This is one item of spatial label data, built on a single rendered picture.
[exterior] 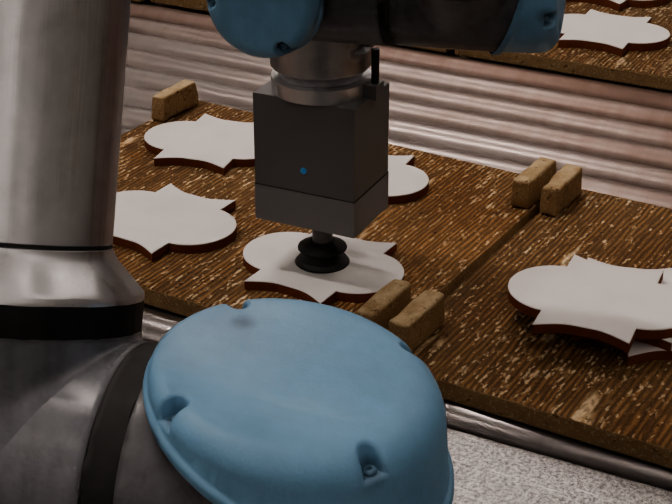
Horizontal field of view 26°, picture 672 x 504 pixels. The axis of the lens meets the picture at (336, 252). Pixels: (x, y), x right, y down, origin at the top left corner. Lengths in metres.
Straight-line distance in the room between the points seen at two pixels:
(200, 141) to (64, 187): 0.79
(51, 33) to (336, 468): 0.21
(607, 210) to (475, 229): 0.12
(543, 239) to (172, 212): 0.31
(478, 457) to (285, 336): 0.41
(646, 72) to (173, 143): 0.53
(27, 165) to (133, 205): 0.67
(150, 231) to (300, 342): 0.64
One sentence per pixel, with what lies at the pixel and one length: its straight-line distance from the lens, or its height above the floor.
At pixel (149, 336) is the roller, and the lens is 1.12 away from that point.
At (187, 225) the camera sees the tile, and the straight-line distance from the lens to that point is 1.21.
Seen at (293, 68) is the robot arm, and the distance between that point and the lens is 1.05.
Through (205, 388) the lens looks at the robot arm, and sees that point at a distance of 0.55.
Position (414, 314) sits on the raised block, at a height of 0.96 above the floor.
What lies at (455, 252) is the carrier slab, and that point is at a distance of 1.18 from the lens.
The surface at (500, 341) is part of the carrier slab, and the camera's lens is 1.06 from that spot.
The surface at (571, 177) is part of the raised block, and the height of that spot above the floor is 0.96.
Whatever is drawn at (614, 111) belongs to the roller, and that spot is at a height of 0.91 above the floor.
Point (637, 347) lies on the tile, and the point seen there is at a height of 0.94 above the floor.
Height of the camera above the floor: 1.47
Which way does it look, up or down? 27 degrees down
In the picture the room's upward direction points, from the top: straight up
